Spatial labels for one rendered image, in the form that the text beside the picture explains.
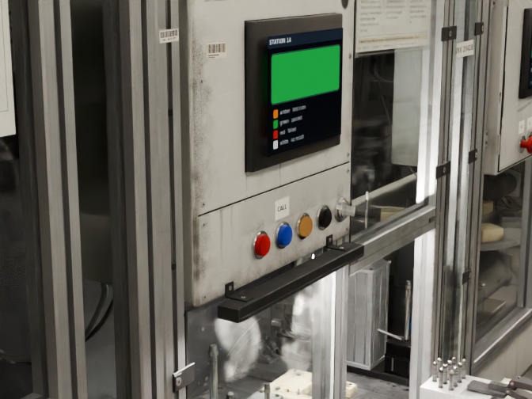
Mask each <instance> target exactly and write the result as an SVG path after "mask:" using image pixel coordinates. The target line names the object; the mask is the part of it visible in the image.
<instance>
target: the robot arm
mask: <svg viewBox="0 0 532 399"><path fill-rule="evenodd" d="M467 389H468V390H472V391H476V392H479V393H485V394H488V395H491V396H494V397H500V398H503V399H504V398H505V397H506V396H507V395H508V396H510V397H513V398H514V399H532V393H529V392H527V391H526V390H528V391H531V392H532V379H529V378H524V377H520V376H514V377H513V379H512V380H510V382H509V384H505V383H502V382H496V381H491V382H490V383H485V382H479V381H476V380H472V381H471V382H470V383H469V384H468V385H467Z"/></svg>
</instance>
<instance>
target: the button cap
mask: <svg viewBox="0 0 532 399"><path fill-rule="evenodd" d="M292 234H293V233H292V229H291V227H290V226H286V225H285V226H283V227H282V228H281V230H280V232H279V243H280V244H281V245H283V246H288V245H289V244H290V243H291V239H292Z"/></svg>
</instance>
